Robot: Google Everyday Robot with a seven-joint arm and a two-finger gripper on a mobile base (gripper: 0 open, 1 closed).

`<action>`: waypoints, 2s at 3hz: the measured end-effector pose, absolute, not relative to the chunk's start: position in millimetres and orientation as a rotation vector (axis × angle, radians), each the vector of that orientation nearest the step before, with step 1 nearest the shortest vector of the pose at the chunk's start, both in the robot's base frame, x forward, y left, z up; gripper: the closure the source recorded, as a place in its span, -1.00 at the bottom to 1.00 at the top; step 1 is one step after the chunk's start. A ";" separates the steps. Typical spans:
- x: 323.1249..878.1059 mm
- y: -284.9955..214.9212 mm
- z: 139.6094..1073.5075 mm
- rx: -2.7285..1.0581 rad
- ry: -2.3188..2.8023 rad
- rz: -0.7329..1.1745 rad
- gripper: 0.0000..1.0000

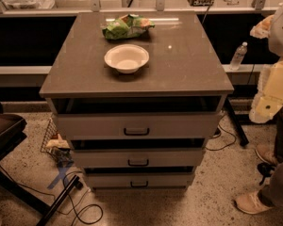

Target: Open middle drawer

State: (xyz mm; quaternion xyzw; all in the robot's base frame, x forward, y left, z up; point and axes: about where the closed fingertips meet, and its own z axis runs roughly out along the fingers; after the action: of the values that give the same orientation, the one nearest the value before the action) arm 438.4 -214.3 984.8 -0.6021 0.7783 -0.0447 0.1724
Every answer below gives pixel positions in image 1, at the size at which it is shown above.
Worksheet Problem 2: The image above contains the green chip bag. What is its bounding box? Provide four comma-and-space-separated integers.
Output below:
102, 14, 155, 40

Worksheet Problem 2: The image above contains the white paper bowl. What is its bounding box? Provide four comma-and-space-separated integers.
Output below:
104, 44, 149, 73

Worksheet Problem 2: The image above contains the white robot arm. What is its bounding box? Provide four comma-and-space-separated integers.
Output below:
249, 2, 283, 123

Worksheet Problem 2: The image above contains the wire basket with snacks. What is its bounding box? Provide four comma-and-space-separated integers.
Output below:
41, 119, 72, 163

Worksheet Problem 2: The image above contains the black cart left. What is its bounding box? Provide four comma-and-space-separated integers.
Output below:
0, 103, 79, 226

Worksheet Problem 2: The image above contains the grey drawer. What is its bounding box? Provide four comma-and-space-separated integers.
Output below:
53, 113, 221, 140
71, 148, 204, 168
84, 173, 194, 188

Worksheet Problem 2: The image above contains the black cable right floor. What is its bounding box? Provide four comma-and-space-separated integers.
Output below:
205, 114, 238, 152

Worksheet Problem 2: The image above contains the black metal table leg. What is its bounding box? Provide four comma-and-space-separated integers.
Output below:
225, 99, 249, 147

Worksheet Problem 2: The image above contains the black floor cable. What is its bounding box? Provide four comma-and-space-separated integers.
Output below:
0, 144, 104, 226

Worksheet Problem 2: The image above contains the grey drawer cabinet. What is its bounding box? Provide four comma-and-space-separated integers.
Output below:
40, 11, 233, 176

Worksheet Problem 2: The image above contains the clear plastic water bottle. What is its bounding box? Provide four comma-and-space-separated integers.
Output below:
229, 41, 248, 71

